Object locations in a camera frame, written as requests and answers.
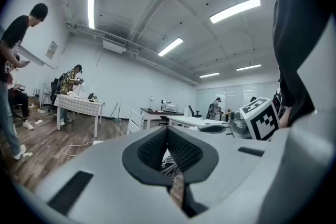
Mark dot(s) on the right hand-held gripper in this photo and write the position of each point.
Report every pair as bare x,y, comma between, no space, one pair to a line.
262,120

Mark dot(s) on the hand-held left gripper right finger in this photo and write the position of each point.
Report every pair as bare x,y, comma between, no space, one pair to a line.
231,165

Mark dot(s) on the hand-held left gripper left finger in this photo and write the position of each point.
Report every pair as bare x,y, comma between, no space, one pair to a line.
105,165

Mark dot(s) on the white wooden chair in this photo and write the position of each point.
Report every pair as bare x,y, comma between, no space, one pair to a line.
135,120

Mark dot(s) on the black white floral cushion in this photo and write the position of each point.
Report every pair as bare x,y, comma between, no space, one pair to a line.
169,168

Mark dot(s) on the person's right forearm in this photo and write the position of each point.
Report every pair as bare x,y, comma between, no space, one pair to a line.
285,118

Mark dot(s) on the black office chair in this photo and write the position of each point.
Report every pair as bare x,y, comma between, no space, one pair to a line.
193,112
163,119
54,89

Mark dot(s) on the white desk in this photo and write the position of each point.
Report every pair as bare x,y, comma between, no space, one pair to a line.
186,120

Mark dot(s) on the white printer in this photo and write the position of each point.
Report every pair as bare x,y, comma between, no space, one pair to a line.
170,108

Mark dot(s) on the dark top table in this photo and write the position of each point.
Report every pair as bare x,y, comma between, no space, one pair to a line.
168,113

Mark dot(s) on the ceiling strip light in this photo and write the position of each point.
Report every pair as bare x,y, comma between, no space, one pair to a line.
235,10
170,46
248,67
91,10
209,75

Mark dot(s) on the mop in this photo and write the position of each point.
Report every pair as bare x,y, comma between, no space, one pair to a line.
120,110

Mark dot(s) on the checked cloth table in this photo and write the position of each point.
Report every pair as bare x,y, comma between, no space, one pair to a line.
78,105

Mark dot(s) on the small dark figurine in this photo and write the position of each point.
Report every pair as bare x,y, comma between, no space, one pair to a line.
92,97

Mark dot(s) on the desk lamp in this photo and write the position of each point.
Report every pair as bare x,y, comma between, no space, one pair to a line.
151,98

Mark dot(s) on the white sheet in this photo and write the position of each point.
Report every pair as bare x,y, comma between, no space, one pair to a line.
73,94

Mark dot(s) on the ceiling pipe run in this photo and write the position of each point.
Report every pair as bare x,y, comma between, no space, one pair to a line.
162,67

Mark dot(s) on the ceiling air conditioner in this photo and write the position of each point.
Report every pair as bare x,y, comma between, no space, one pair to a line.
114,46

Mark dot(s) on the person's black striped shirt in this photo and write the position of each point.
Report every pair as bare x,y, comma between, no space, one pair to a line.
294,34

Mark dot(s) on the wall poster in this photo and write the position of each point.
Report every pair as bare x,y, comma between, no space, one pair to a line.
51,50

